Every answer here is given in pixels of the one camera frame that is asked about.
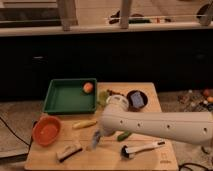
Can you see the white handled dish brush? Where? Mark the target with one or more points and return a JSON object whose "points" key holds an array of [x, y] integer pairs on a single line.
{"points": [[129, 152]]}

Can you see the orange plastic bowl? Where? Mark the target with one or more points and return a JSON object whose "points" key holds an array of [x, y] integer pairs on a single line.
{"points": [[46, 130]]}

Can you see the green lettuce toy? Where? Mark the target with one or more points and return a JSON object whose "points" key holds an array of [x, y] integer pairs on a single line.
{"points": [[102, 97]]}

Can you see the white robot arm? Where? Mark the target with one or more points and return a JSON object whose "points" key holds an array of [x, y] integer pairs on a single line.
{"points": [[188, 127]]}

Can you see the dark red grapes toy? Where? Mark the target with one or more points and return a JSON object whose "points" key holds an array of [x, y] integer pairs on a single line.
{"points": [[111, 92]]}

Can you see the green plastic tray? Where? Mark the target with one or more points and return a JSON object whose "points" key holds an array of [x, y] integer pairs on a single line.
{"points": [[66, 96]]}

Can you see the orange peach fruit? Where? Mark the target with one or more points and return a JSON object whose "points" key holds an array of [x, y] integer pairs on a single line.
{"points": [[88, 87]]}

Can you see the wooden table board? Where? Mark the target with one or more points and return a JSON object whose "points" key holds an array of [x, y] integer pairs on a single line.
{"points": [[107, 155]]}

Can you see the dark brown bowl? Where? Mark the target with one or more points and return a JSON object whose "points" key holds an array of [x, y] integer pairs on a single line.
{"points": [[144, 96]]}

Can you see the blue sponge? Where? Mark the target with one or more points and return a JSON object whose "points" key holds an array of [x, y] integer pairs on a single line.
{"points": [[137, 100]]}

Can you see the blue-grey towel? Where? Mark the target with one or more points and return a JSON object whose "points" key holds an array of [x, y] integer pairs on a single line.
{"points": [[95, 139]]}

